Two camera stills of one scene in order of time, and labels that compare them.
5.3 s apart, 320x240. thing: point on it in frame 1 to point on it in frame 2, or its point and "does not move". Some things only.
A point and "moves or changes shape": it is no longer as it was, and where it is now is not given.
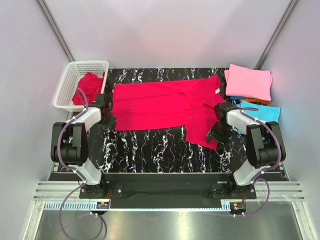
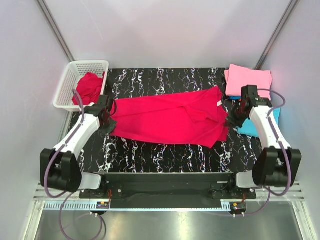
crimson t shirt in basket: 91,85 does not move
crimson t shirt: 192,103 moves or changes shape
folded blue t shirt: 234,97 does not move
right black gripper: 220,140 to 230,120
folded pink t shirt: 248,83 does not move
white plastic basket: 63,98 does not move
